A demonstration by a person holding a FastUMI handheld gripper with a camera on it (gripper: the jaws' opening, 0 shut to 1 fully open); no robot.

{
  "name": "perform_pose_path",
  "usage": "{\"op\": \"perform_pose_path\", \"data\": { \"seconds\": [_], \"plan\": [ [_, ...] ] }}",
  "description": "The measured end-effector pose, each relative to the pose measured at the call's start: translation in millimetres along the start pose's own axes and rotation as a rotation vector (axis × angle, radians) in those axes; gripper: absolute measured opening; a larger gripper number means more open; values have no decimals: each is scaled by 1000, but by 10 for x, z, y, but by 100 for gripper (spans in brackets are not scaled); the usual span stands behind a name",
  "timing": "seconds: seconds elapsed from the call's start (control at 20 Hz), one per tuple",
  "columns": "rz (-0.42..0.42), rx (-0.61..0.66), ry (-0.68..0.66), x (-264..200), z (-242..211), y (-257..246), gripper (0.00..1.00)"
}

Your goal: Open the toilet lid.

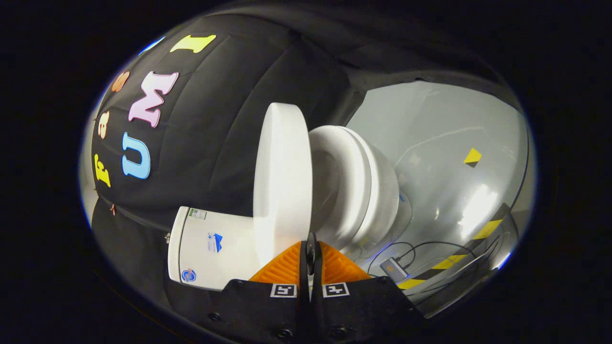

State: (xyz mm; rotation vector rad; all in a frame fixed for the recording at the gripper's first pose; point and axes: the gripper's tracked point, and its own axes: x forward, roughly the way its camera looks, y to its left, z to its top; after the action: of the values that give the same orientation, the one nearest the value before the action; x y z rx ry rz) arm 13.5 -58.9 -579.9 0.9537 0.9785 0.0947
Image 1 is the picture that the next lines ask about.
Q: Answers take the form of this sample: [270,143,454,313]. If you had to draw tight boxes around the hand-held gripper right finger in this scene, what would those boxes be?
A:
[311,233,426,344]

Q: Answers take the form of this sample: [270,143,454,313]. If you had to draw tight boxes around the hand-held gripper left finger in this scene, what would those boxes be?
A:
[206,233,312,344]

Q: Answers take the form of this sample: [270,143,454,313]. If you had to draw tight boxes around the white toilet seat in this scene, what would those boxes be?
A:
[308,125,374,250]

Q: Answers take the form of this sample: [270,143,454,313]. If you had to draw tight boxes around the black backdrop cloth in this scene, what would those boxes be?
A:
[90,10,523,335]

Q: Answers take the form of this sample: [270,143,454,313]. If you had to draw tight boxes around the yellow black hazard tape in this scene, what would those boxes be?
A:
[397,203,513,290]

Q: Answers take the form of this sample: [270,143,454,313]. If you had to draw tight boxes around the grey cable adapter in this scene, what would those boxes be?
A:
[380,257,410,282]

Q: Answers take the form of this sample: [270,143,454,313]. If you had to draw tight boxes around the black cable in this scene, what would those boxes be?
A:
[367,241,498,293]

